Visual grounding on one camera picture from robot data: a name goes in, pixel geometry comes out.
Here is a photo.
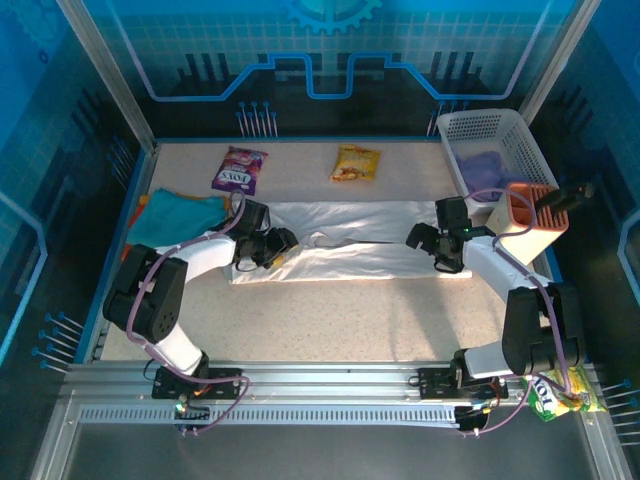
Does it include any aluminium frame post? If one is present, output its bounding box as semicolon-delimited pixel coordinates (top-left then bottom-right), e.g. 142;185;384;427
514;0;601;129
55;0;160;154

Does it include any black connector box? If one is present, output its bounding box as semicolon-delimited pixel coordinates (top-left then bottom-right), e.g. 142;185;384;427
173;399;211;427
455;403;495;434

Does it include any white t-shirt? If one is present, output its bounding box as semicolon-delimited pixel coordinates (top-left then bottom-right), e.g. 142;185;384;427
228;199;474;285

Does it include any black utensil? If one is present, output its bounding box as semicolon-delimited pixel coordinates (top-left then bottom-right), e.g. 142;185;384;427
537;182;596;214

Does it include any white plastic basket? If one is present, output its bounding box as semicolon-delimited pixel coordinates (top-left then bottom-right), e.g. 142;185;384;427
435;108;560;206

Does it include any slotted cable duct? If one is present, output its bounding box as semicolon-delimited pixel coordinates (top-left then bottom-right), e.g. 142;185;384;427
78;403;460;427

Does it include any green candy bag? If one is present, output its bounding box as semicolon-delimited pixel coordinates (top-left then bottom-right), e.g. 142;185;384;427
519;367;609;425

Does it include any purple candy bag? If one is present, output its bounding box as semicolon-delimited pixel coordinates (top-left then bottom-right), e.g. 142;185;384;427
210;145;269;197

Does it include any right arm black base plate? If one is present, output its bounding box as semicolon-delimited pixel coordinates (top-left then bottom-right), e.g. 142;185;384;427
417;366;509;401

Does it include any aluminium front rail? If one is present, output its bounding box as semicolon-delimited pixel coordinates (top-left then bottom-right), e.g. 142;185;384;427
62;360;604;401

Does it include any yellow snack bag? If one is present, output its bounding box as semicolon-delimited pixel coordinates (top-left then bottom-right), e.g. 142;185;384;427
329;144;382;184

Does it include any cream and orange utensil holder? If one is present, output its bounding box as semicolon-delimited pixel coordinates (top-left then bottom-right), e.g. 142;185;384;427
487;182;571;266

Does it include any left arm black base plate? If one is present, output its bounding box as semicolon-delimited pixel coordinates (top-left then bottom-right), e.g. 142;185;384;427
152;367;244;401

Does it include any purple t-shirt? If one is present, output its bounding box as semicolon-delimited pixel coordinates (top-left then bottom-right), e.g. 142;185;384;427
457;151;526;194

